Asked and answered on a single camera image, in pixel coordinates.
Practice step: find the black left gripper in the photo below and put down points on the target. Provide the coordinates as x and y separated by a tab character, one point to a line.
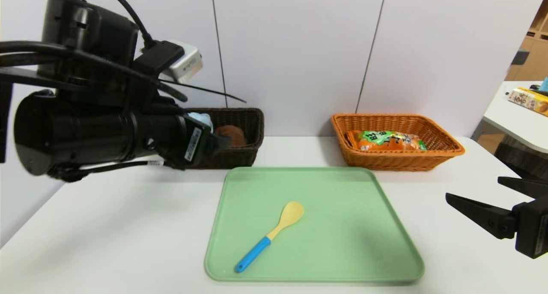
194	143

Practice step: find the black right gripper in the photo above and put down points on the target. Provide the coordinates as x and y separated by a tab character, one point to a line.
532	227

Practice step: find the brown towel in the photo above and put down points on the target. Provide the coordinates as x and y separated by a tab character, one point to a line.
234	135

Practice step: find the light blue mesh bath pouf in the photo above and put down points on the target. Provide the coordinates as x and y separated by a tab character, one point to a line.
202	119

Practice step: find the orange snack bag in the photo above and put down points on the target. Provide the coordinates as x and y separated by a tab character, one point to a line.
376	142

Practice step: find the dark brown wicker basket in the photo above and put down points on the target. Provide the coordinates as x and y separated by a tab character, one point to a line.
244	152

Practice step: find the orange wicker basket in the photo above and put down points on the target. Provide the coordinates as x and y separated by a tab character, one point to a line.
385	161

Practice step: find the dark woven chair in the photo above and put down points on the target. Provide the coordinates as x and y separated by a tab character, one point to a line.
522	161

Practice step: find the white side table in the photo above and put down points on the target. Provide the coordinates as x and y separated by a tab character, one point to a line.
509	118

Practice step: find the yellow printed carton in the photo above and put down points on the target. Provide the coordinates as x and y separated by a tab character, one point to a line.
528	100

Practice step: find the teal small object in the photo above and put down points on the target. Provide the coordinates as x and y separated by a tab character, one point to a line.
544	84

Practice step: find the wooden shelf unit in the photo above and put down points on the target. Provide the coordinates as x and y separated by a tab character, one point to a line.
535	58

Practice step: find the light green plastic tray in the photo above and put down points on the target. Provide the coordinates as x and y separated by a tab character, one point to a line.
342	242

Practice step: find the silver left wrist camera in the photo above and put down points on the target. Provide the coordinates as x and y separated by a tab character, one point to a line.
184	65

